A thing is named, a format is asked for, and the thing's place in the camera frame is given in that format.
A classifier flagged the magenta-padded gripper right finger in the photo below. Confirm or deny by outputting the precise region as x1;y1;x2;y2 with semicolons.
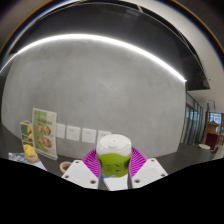
128;146;169;189

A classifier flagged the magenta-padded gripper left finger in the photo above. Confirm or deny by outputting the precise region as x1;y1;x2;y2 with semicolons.
61;148;101;190

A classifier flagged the green and white charger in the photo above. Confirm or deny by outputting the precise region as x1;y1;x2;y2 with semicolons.
95;133;133;178

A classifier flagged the beige tape roll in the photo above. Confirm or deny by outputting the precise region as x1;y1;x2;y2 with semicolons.
59;161;73;174

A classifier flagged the large green menu sign stand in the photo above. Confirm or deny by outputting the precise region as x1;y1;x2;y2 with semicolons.
31;107;58;161

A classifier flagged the small round white table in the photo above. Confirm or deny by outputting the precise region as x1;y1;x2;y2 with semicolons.
198;143;212;151

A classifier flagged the small orange sign stand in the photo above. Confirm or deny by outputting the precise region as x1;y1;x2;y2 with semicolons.
19;120;38;163

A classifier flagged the glass partition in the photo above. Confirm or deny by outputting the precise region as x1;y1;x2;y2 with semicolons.
181;93;204;146

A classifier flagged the red armchair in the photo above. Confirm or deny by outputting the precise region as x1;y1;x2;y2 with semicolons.
204;133;218;150

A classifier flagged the white ceiling light strip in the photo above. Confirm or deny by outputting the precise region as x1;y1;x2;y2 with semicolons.
0;33;187;83

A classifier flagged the white wall socket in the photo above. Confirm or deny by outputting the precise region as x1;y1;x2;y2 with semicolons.
65;125;81;142
96;130;113;144
55;123;66;140
81;127;98;145

